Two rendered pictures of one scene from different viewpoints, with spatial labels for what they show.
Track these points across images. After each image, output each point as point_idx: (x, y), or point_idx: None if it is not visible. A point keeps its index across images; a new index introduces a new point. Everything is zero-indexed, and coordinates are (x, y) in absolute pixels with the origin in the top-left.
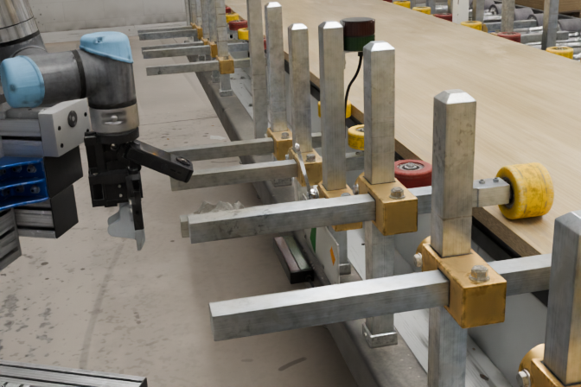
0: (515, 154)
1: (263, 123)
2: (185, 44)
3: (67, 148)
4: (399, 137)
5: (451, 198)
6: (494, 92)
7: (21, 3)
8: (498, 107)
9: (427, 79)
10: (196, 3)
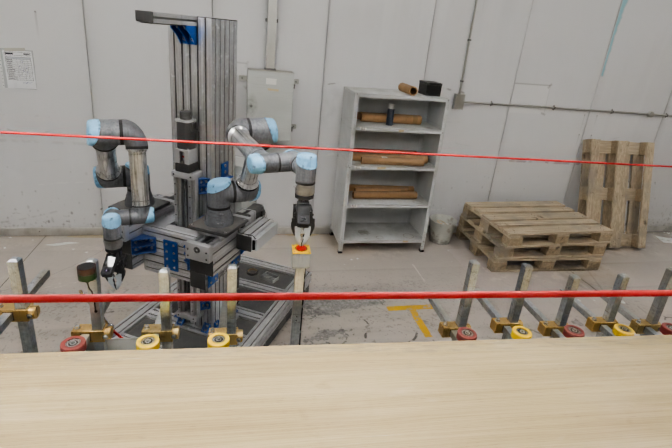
0: (51, 389)
1: (290, 339)
2: (536, 313)
3: (191, 258)
4: (125, 351)
5: None
6: (193, 430)
7: (133, 195)
8: (150, 417)
9: (262, 401)
10: (609, 299)
